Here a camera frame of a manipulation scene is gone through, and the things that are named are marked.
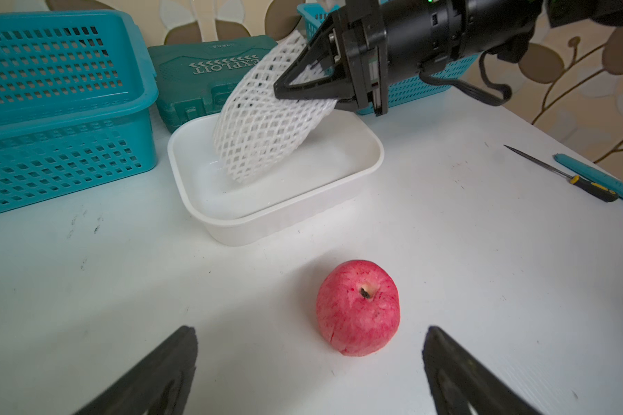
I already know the black yellow screwdriver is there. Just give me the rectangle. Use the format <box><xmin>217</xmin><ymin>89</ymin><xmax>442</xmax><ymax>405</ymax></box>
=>
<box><xmin>505</xmin><ymin>145</ymin><xmax>620</xmax><ymax>202</ymax></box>

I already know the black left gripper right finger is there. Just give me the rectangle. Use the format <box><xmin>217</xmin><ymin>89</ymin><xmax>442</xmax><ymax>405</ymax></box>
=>
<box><xmin>422</xmin><ymin>326</ymin><xmax>540</xmax><ymax>415</ymax></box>

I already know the teal right plastic basket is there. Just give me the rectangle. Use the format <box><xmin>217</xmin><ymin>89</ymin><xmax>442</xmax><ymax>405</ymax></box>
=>
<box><xmin>297</xmin><ymin>3</ymin><xmax>479</xmax><ymax>109</ymax></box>

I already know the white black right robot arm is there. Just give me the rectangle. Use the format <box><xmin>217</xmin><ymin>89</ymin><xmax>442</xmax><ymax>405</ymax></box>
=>
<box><xmin>273</xmin><ymin>0</ymin><xmax>623</xmax><ymax>116</ymax></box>

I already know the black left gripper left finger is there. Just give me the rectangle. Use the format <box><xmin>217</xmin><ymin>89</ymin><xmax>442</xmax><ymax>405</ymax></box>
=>
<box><xmin>77</xmin><ymin>326</ymin><xmax>198</xmax><ymax>414</ymax></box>

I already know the teal left plastic basket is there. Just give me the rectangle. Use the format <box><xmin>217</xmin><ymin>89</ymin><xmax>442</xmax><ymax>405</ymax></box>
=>
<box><xmin>0</xmin><ymin>10</ymin><xmax>159</xmax><ymax>214</ymax></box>

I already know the teal flat tool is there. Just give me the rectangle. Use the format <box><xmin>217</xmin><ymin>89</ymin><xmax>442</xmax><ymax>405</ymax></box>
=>
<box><xmin>553</xmin><ymin>153</ymin><xmax>623</xmax><ymax>200</ymax></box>

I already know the white plastic tray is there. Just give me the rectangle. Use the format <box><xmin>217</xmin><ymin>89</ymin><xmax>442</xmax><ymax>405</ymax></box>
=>
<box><xmin>167</xmin><ymin>111</ymin><xmax>385</xmax><ymax>247</ymax></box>

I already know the teal plastic basket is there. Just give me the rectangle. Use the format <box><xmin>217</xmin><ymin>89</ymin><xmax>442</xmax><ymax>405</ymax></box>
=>
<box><xmin>0</xmin><ymin>10</ymin><xmax>159</xmax><ymax>214</ymax></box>
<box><xmin>297</xmin><ymin>3</ymin><xmax>479</xmax><ymax>109</ymax></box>

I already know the green plastic tool case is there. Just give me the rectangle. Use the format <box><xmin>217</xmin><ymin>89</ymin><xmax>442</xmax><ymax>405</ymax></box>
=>
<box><xmin>148</xmin><ymin>36</ymin><xmax>277</xmax><ymax>132</ymax></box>

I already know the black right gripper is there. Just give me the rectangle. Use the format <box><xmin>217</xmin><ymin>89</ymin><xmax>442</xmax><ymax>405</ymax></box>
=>
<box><xmin>274</xmin><ymin>1</ymin><xmax>542</xmax><ymax>115</ymax></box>

